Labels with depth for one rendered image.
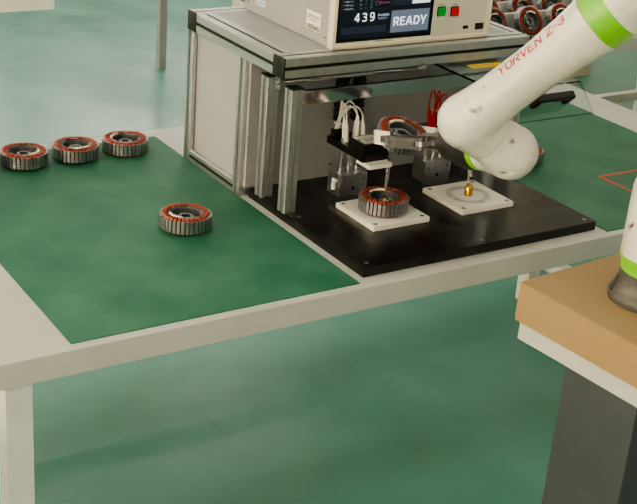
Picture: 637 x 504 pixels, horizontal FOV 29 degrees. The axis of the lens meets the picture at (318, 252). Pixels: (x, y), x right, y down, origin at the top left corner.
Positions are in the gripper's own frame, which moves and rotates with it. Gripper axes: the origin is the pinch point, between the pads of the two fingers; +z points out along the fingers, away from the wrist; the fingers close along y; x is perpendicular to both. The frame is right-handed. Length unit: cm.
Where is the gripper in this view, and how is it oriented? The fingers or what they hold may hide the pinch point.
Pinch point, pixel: (402, 135)
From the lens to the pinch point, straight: 273.8
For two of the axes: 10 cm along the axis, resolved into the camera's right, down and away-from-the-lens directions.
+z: -5.5, -1.7, 8.2
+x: -0.2, -9.8, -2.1
